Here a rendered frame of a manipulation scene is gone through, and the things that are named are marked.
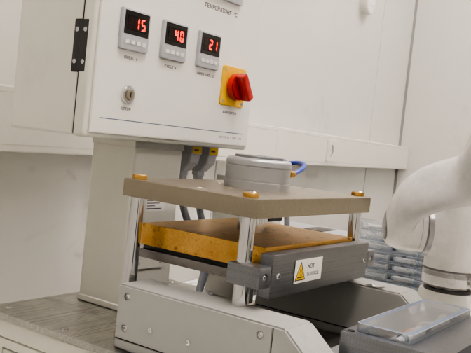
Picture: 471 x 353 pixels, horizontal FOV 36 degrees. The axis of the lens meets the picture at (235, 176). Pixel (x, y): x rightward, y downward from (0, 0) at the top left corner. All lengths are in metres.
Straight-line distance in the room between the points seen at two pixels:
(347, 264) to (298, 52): 1.32
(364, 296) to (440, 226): 0.28
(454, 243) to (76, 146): 0.63
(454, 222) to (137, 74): 0.56
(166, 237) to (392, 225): 0.44
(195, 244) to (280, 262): 0.11
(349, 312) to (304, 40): 1.33
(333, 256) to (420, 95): 2.46
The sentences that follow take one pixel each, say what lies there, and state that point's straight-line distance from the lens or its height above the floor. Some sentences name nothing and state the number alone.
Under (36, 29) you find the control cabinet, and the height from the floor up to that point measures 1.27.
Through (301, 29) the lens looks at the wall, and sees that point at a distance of 2.14.
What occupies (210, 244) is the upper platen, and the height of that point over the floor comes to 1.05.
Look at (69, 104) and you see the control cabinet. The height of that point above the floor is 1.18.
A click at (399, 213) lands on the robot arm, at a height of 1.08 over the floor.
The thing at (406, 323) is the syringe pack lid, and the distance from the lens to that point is 0.74.
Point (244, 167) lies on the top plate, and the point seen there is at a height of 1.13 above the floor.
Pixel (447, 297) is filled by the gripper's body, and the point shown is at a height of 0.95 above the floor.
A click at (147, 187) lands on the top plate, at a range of 0.79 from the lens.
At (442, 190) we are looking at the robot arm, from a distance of 1.08.
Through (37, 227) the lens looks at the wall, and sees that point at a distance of 1.26.
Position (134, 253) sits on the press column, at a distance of 0.81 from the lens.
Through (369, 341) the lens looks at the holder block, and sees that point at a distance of 0.70.
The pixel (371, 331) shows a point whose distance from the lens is 0.71.
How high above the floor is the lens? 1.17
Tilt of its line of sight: 3 degrees down
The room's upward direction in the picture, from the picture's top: 6 degrees clockwise
